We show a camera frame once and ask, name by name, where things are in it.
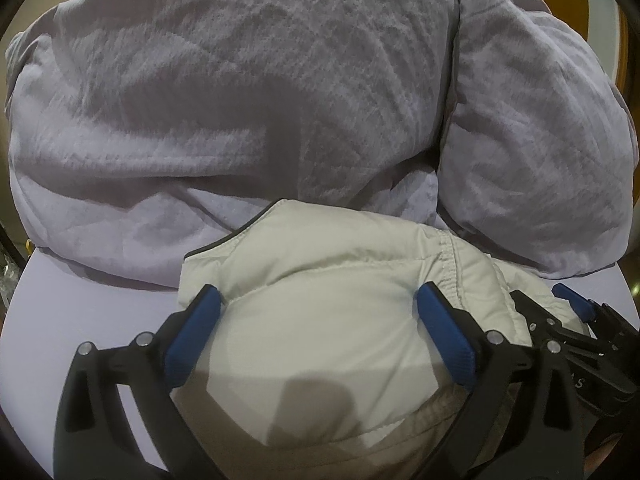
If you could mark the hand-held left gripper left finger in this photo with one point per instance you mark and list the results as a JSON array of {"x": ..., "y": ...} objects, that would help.
[{"x": 192, "y": 335}]

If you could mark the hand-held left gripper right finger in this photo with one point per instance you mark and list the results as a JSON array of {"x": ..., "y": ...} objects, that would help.
[{"x": 445, "y": 335}]

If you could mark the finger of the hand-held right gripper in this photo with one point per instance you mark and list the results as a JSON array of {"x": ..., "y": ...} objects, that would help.
[
  {"x": 572, "y": 300},
  {"x": 537, "y": 317}
]

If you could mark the cream puffer jacket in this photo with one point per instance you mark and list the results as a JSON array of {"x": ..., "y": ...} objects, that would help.
[{"x": 325, "y": 310}]

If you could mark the person's right forearm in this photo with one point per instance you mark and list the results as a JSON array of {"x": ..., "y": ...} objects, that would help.
[{"x": 607, "y": 460}]

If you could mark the lavender pillow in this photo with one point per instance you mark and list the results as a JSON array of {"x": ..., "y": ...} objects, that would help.
[{"x": 525, "y": 135}]

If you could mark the lavender duvet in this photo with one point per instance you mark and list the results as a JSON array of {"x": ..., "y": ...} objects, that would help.
[{"x": 225, "y": 85}]

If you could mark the wooden headboard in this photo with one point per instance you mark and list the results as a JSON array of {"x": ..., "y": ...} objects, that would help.
[{"x": 621, "y": 50}]

